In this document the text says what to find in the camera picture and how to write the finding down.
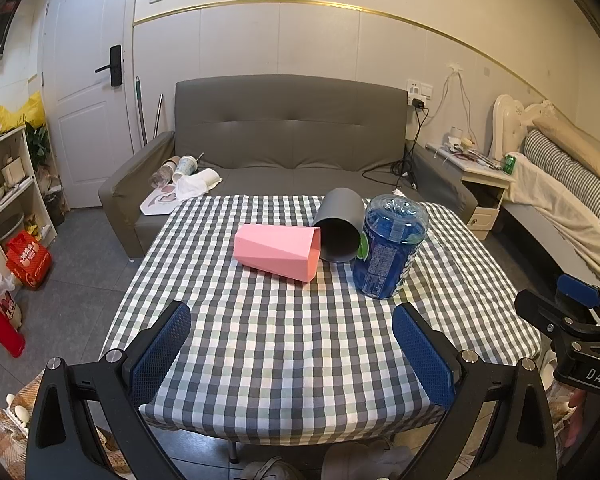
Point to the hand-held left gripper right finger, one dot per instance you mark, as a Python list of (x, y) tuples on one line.
[(422, 355)]

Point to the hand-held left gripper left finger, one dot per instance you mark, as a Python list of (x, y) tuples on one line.
[(160, 355)]

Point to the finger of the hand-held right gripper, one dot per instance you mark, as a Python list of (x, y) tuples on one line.
[(577, 290), (542, 310)]

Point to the pink faceted cup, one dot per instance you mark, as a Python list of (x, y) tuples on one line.
[(275, 252)]

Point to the dark grey cup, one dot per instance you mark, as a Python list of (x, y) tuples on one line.
[(337, 207)]

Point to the white paper cup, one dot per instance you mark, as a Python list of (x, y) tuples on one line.
[(209, 178)]

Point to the paper cup with straw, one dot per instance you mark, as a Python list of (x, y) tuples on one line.
[(185, 166)]

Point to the brown paper cup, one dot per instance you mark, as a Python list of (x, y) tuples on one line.
[(170, 163)]

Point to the person's right hand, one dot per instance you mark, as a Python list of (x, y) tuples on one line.
[(576, 417)]

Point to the bed with pillows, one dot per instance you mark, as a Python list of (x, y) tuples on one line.
[(555, 210)]

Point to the blue plastic water bottle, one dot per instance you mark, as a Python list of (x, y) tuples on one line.
[(385, 255)]

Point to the grey checkered pillow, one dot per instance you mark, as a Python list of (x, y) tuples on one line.
[(570, 175)]

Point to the checkered tablecloth table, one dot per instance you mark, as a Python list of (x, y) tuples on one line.
[(280, 340)]

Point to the metal table leg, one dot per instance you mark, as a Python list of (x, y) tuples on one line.
[(234, 452)]

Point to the cream nightstand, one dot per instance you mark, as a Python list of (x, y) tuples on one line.
[(485, 195)]

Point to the green drink can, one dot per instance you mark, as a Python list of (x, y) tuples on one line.
[(509, 164)]

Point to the beige pillow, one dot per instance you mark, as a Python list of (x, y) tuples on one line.
[(575, 145)]

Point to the white printed paper sheet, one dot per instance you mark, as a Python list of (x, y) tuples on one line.
[(155, 202)]

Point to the red bottle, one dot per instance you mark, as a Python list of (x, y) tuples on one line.
[(2, 330)]

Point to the grey shoe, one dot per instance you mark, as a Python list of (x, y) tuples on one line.
[(272, 470)]

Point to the white plastic bag red print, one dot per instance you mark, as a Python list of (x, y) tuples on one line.
[(7, 300)]

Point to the red box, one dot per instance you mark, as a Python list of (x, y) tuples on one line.
[(27, 260)]

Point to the white crumpled cloth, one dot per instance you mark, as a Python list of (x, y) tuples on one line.
[(192, 187)]

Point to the woven basket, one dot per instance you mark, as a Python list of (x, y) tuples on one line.
[(5, 435)]

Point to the black trash bin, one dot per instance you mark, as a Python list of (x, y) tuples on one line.
[(55, 210)]

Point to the cream carved headboard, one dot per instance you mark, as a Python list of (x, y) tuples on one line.
[(507, 120)]

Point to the white jar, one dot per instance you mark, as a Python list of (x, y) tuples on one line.
[(455, 136)]

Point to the white door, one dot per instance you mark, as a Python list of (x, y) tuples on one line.
[(80, 135)]

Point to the white open shelf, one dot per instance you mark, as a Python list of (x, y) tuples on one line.
[(22, 160)]

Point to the silver pole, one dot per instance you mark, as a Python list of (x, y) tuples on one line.
[(157, 115)]

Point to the black charger plug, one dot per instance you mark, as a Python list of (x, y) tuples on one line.
[(419, 104)]

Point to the green potted plant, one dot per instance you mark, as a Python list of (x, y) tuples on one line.
[(37, 142)]

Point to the grey sofa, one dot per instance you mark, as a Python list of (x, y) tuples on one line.
[(290, 125)]

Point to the yellow plastic bag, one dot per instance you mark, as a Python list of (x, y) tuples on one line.
[(27, 110)]

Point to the white wall socket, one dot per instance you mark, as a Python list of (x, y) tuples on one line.
[(420, 89)]

